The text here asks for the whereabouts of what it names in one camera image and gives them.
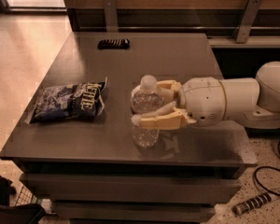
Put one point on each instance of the right metal bracket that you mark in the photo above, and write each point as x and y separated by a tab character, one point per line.
244	28

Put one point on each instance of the clear plastic water bottle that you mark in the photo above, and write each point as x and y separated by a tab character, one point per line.
145	109

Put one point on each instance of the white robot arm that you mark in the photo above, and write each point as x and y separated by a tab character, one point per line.
252	102

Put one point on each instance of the metal bracket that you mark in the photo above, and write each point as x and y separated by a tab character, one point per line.
244	28
111	15

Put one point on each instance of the blue kettle chips bag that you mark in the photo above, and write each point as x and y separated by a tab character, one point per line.
73	101

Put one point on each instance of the striped wrapped bar on floor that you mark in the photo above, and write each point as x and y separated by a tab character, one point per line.
253	203

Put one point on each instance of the left metal bracket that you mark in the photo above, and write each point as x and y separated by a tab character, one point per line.
111	15

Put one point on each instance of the grey drawer cabinet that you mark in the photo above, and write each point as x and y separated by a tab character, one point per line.
93	172

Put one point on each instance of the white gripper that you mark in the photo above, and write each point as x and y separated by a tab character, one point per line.
202	101

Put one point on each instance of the black rxbar chocolate bar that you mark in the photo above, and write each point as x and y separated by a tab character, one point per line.
123	43

